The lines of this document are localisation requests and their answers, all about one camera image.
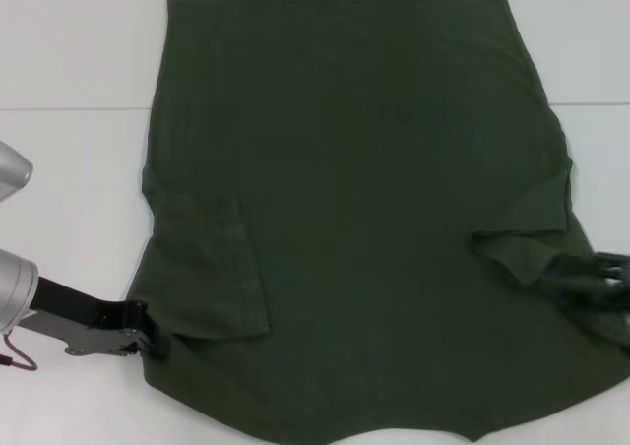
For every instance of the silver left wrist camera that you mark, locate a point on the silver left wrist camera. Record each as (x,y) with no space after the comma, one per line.
(12,169)

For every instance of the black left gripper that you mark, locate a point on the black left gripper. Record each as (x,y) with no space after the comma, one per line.
(74,307)

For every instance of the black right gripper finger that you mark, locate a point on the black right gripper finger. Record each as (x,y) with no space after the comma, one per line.
(617,265)

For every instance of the dark green t-shirt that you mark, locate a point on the dark green t-shirt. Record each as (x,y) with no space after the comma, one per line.
(344,194)

